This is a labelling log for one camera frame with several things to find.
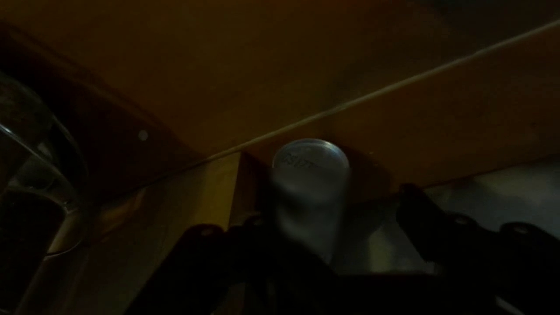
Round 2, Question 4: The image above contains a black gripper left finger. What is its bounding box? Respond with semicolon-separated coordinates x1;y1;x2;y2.
125;218;363;315

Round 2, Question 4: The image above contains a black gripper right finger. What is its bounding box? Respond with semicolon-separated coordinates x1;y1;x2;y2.
398;184;560;315

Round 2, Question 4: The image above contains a white bottle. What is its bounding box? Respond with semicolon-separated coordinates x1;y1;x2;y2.
272;139;351;263

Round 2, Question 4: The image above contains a wooden dresser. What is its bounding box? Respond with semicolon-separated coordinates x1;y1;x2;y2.
0;0;560;315

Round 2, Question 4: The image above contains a clear container of seeds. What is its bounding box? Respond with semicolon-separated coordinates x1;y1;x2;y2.
0;74;88;315

